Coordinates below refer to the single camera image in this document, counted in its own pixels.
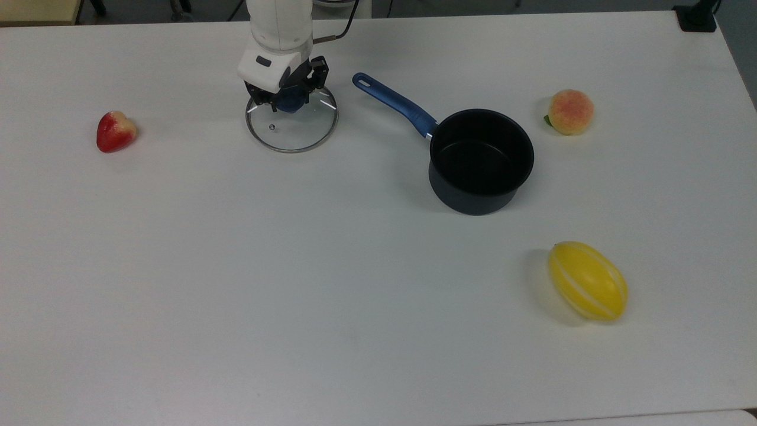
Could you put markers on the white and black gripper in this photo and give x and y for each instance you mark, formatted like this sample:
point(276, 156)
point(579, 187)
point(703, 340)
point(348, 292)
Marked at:
point(269, 68)

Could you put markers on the yellow striped melon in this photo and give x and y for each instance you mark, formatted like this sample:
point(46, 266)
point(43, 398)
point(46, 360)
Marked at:
point(588, 281)

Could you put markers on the black corner table clamp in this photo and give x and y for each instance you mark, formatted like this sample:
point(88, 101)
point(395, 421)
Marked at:
point(698, 18)

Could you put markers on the grey round robot base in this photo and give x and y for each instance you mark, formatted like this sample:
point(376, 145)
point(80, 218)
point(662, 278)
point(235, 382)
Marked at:
point(355, 6)

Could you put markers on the red strawberry toy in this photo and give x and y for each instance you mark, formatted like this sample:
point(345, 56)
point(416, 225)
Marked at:
point(114, 133)

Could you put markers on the orange pink peach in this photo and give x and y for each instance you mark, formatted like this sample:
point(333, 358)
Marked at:
point(571, 112)

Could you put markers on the light wooden board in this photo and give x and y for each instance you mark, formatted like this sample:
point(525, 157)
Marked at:
point(38, 10)

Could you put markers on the glass lid with blue knob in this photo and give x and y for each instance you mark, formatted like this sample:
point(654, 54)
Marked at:
point(293, 130)

